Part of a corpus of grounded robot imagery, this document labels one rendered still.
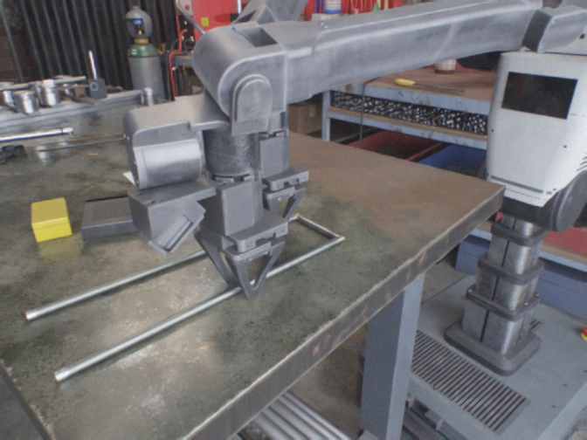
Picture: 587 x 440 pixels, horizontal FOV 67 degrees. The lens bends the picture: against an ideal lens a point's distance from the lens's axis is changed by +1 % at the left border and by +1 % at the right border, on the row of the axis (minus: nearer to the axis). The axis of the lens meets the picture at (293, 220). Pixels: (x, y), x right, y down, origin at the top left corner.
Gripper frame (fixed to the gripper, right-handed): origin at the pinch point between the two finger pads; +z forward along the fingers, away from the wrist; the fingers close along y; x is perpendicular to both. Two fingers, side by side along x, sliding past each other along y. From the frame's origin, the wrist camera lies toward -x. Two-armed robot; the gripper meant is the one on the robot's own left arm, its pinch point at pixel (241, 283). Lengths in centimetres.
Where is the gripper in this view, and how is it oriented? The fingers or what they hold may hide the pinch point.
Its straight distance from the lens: 53.3
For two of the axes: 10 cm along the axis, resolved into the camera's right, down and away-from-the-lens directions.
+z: 0.1, 8.9, 4.6
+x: 7.5, -3.1, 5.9
